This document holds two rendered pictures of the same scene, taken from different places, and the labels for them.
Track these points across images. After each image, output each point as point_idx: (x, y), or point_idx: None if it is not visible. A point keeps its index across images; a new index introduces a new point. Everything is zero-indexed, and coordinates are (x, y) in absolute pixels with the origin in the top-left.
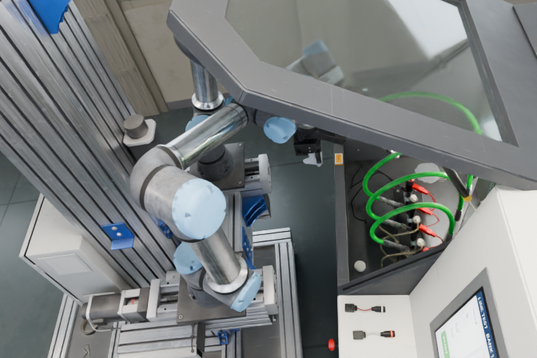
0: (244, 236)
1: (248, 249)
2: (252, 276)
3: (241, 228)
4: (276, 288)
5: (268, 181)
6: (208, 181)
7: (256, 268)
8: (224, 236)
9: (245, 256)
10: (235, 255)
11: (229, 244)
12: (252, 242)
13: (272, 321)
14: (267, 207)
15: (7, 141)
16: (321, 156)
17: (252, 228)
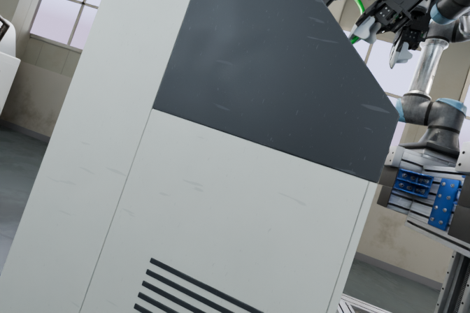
0: (450, 182)
1: (438, 194)
2: (400, 98)
3: (458, 179)
4: (385, 162)
5: (462, 149)
6: (431, 20)
7: (412, 172)
8: (419, 59)
9: (424, 144)
10: (413, 79)
11: (417, 68)
12: (452, 249)
13: (379, 183)
14: (456, 207)
15: None
16: (392, 56)
17: (469, 253)
